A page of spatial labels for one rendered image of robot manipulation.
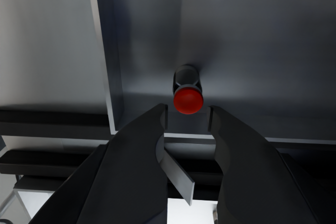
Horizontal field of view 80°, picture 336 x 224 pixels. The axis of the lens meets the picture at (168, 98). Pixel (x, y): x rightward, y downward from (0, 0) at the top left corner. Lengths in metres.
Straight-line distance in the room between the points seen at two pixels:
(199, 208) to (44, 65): 0.25
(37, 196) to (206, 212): 0.21
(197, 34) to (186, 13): 0.02
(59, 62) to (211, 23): 0.13
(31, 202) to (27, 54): 0.18
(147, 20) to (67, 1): 0.06
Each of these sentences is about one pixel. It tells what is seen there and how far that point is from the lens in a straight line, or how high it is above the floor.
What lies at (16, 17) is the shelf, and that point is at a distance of 0.21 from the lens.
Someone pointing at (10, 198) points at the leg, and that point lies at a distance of 1.84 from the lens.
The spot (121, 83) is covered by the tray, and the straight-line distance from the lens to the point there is 0.19.
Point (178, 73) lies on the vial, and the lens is 0.16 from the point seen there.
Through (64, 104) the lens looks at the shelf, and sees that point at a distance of 0.23.
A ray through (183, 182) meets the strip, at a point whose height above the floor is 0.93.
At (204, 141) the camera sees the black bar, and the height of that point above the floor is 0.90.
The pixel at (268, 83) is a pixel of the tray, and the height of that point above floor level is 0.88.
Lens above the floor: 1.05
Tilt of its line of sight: 61 degrees down
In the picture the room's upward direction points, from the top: 174 degrees counter-clockwise
